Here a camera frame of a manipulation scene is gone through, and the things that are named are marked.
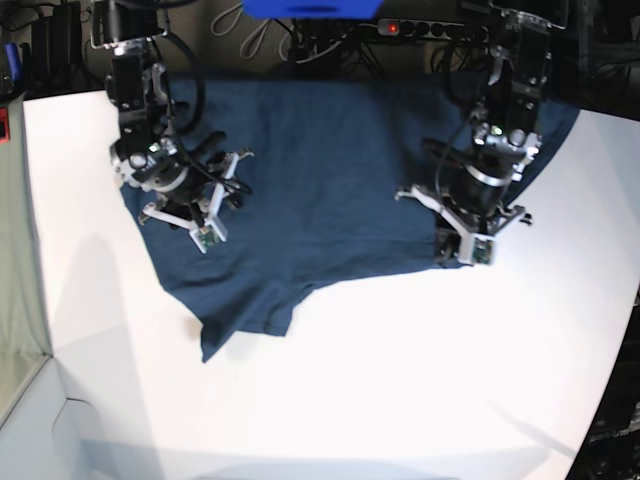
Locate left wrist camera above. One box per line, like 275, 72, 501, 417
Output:
457, 233, 496, 266

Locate black power strip red switch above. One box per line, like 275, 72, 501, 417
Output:
376, 18, 465, 41

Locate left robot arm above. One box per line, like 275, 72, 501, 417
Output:
396, 1, 569, 266

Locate dark blue t-shirt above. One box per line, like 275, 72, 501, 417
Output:
119, 69, 581, 365

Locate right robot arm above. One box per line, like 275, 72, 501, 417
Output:
90, 1, 252, 251

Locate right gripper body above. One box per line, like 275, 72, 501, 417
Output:
138, 148, 254, 235

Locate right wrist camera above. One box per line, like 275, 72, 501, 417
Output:
189, 226, 223, 254

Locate white looped cable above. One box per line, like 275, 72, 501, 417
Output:
209, 0, 296, 64

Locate green curtain panel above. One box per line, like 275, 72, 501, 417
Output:
1, 99, 52, 423

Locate blue handled tool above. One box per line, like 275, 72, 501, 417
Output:
4, 42, 23, 83

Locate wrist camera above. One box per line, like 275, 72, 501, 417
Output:
457, 233, 496, 266
189, 226, 223, 254

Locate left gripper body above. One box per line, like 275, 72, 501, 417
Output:
395, 170, 533, 249

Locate blue plastic bin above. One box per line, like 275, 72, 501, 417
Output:
243, 0, 383, 19

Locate red box at edge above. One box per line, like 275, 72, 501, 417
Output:
0, 107, 10, 144

